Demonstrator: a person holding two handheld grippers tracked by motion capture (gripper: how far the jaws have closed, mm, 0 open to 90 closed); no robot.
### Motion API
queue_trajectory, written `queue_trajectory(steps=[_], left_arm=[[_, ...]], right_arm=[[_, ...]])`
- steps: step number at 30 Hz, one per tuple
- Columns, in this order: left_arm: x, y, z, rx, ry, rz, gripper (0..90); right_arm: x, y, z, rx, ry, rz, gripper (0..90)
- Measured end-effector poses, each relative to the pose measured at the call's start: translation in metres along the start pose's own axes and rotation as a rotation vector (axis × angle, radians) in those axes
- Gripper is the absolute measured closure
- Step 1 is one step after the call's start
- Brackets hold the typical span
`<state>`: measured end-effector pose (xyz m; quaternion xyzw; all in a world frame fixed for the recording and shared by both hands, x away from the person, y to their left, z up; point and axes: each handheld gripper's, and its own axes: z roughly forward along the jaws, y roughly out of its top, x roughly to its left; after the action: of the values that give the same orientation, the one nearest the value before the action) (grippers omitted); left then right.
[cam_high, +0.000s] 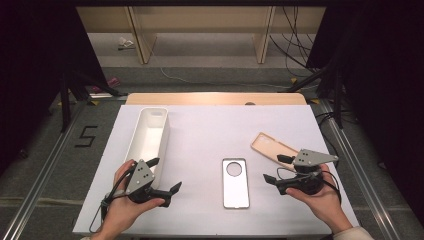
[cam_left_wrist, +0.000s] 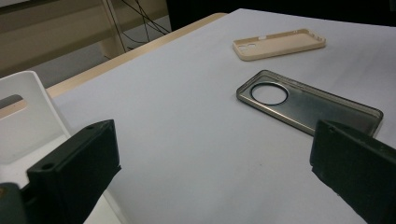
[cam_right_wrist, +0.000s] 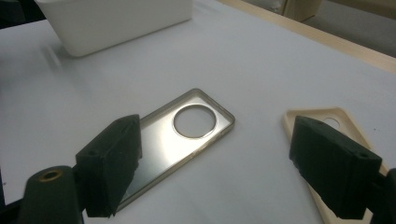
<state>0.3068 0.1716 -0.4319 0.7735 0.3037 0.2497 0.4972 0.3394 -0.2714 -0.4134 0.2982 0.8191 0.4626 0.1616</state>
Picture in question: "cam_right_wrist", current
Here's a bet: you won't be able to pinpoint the wooden table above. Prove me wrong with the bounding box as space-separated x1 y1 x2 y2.
216 0 396 75

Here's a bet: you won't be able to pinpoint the white plastic bin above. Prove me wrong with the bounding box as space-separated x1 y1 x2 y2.
35 0 194 58

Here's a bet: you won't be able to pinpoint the white table sheet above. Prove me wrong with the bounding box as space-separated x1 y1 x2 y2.
0 0 396 224

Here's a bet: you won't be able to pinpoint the beige phone case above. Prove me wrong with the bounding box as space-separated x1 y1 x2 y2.
282 106 390 224

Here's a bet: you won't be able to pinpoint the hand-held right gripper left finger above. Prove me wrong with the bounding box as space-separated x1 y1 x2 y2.
75 114 144 218

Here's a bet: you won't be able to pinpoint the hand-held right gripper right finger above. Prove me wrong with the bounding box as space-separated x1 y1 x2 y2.
289 115 383 220

